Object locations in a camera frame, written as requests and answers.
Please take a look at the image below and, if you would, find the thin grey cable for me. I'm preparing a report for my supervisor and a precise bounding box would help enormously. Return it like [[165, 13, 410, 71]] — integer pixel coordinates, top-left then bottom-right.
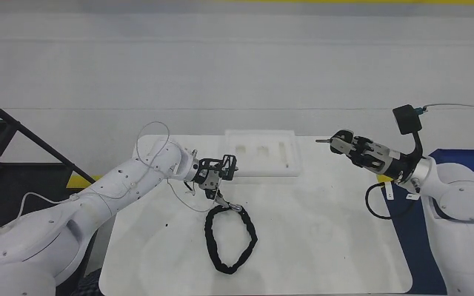
[[414, 102, 474, 113]]

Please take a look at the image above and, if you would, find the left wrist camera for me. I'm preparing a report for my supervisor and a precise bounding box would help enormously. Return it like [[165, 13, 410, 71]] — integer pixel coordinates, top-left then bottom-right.
[[193, 154, 238, 185]]

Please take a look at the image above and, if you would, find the black cable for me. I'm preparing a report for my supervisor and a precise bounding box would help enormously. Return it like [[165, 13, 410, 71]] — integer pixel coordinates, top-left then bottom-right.
[[364, 180, 418, 221]]

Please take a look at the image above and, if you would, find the black chain lock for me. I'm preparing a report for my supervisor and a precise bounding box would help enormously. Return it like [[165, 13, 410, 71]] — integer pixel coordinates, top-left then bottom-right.
[[204, 203, 259, 276]]

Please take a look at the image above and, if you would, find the white foam tray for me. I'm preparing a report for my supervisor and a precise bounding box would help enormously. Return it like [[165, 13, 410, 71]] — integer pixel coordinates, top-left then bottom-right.
[[223, 129, 303, 178]]

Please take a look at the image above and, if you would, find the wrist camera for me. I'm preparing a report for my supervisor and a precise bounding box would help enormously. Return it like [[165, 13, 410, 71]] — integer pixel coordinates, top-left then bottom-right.
[[392, 104, 425, 168], [193, 154, 238, 185]]

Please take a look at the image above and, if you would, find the thin white cable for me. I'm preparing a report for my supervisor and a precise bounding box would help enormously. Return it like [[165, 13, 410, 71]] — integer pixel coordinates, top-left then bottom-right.
[[133, 121, 222, 215]]

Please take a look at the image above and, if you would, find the blue mat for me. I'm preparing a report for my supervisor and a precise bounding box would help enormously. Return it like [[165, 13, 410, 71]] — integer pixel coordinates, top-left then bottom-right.
[[380, 148, 474, 296]]

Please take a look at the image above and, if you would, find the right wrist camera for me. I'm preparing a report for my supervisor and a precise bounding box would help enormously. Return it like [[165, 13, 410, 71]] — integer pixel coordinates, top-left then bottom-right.
[[392, 104, 425, 168]]

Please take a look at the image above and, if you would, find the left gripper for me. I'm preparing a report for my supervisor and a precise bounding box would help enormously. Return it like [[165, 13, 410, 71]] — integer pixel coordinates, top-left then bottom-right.
[[183, 149, 233, 209]]

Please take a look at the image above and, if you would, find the black metal frame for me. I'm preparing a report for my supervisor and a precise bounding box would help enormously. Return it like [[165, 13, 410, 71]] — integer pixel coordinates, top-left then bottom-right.
[[0, 107, 98, 227]]

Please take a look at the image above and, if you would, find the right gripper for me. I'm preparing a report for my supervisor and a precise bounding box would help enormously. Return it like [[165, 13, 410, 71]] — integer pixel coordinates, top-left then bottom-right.
[[328, 129, 433, 186]]

